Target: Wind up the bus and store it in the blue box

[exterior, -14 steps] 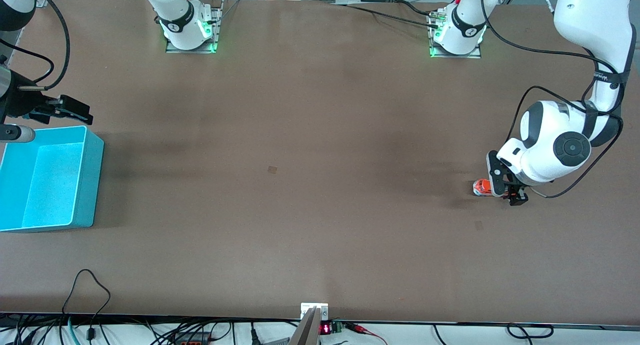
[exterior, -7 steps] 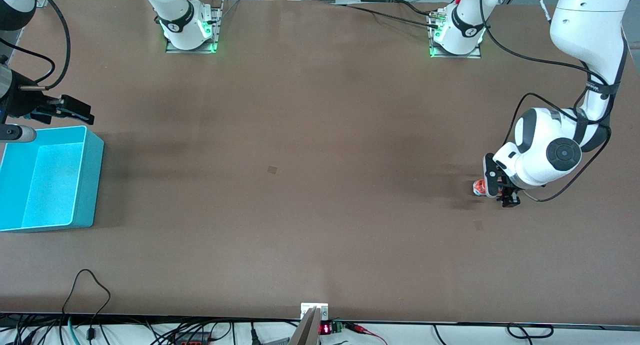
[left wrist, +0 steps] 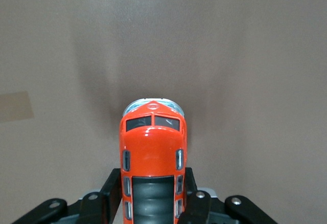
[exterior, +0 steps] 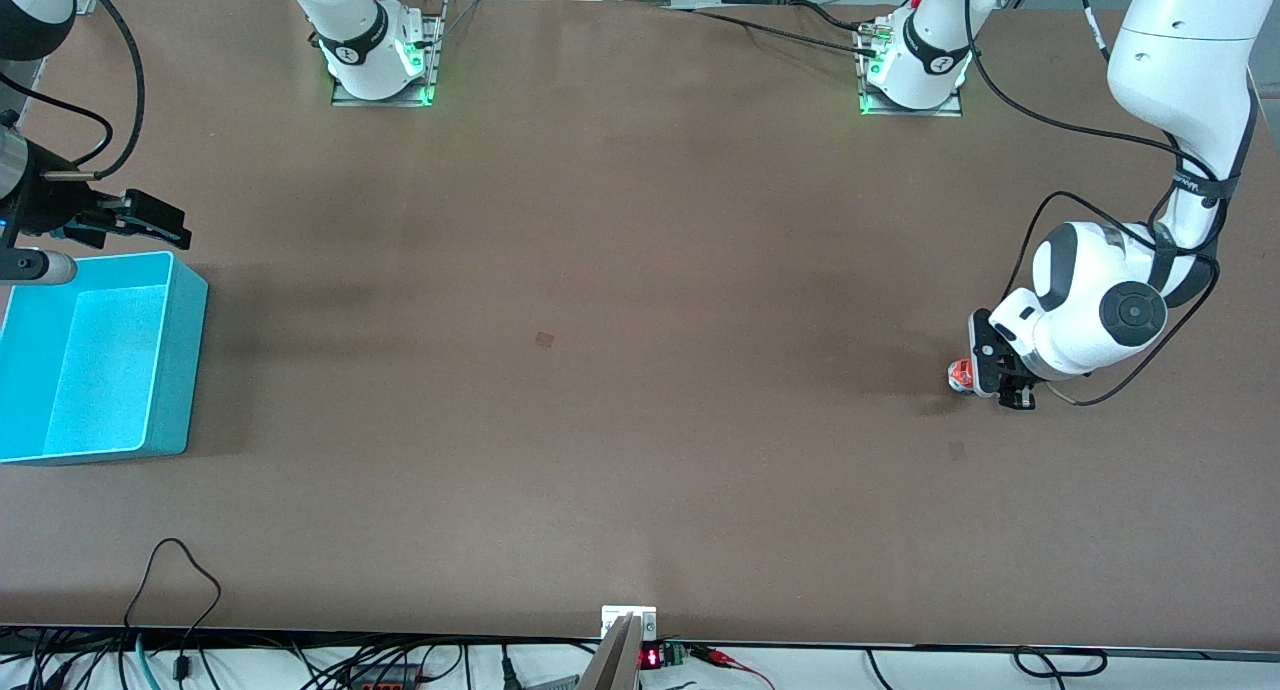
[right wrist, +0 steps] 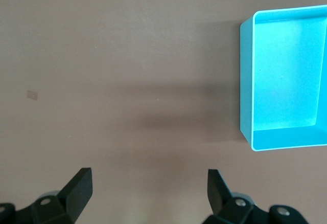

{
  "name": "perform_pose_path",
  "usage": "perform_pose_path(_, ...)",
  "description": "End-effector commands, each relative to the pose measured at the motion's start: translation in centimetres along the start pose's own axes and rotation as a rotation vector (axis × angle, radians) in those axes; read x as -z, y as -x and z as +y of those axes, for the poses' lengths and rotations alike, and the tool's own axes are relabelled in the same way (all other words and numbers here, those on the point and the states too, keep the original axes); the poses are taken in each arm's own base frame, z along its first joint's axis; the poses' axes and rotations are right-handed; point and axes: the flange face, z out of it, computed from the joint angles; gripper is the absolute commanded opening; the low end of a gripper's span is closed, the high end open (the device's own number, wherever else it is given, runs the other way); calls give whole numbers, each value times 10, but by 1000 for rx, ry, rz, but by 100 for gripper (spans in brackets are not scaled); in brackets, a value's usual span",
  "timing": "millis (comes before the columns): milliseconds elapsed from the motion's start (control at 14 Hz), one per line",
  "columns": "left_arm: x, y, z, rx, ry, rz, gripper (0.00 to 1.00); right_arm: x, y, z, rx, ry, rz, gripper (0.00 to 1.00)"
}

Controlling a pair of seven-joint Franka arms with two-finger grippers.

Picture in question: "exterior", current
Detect blue plastic box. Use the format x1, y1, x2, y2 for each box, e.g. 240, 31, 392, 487
0, 251, 209, 466

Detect black box with red ports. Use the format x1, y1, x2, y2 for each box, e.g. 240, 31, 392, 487
345, 664, 427, 690

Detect red clip leads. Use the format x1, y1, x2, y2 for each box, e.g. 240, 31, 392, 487
690, 645, 777, 690

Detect grey metal bar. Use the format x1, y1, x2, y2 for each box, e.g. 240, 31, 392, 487
577, 615, 642, 690

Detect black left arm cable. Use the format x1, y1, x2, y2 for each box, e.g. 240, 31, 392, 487
962, 0, 1224, 408

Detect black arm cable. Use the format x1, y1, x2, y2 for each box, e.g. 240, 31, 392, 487
0, 0, 147, 184
962, 0, 1224, 408

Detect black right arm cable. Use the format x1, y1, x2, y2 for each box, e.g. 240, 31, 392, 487
0, 0, 147, 184

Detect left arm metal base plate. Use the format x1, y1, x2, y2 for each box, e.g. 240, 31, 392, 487
857, 20, 967, 119

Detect black coiled cable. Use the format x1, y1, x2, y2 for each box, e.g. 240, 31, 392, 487
1010, 646, 1109, 679

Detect thin black looped cable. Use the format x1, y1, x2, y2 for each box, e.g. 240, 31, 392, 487
124, 538, 223, 683

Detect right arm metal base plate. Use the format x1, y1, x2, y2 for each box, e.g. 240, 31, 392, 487
330, 0, 448, 108

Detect black cable across table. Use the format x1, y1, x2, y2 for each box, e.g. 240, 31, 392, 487
688, 0, 883, 57

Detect small white bracket plate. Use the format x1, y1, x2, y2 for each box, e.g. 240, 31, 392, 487
601, 606, 658, 641

